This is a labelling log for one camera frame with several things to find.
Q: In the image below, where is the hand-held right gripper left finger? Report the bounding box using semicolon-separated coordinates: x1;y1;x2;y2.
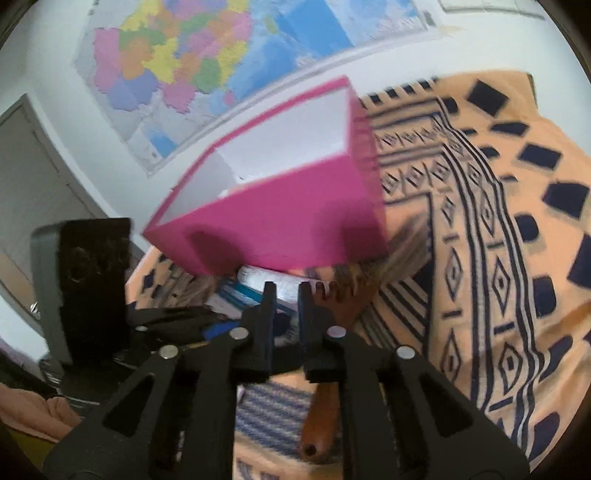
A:
44;281;278;480

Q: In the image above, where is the pink cardboard box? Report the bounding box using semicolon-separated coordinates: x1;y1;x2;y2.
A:
141;76;389;278

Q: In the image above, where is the person's left forearm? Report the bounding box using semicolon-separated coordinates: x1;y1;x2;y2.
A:
0;383;81;439

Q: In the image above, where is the blue and white medicine box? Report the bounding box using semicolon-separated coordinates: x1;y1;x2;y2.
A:
208;265;324;319

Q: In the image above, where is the brown wooden comb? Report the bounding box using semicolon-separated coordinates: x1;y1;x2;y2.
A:
298;277;384;462

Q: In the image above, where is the grey door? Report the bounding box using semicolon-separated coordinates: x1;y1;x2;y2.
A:
0;92;134;324

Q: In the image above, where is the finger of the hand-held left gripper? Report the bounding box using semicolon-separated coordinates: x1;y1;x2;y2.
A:
136;320;243;346
126;305;215;326

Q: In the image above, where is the orange patterned blanket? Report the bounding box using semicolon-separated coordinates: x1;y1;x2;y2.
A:
124;69;591;480

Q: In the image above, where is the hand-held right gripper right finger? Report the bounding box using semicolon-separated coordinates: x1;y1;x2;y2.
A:
298;282;532;480

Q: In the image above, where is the colourful wall map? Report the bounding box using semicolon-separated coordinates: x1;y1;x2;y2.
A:
74;0;437;178

